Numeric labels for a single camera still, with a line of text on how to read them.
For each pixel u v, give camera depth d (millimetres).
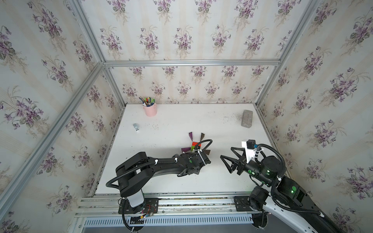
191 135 985
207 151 904
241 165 555
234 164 553
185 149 922
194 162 649
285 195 473
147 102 1061
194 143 938
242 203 732
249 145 548
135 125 1061
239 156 673
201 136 983
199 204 748
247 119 1073
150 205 726
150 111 1073
